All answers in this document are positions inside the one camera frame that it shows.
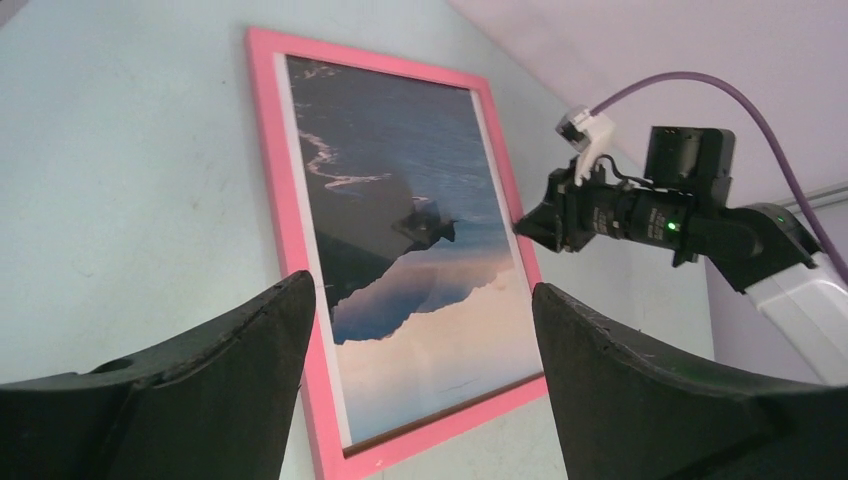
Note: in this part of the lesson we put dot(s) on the seascape photo print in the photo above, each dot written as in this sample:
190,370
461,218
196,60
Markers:
422,285

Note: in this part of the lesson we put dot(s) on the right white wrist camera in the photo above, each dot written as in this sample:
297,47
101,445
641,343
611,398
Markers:
589,134

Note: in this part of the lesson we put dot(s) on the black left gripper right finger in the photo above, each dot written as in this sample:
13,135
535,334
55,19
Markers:
628,406

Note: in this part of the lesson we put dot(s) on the pink wooden picture frame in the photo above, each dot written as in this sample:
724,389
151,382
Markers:
266,50

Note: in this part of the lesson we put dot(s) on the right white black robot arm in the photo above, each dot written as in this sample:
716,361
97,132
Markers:
779,265

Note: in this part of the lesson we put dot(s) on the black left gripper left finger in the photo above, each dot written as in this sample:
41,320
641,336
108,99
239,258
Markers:
214,402

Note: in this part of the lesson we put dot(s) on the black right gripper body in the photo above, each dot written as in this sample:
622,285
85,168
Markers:
676,205

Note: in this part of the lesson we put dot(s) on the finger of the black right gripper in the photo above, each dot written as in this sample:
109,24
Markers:
553,222

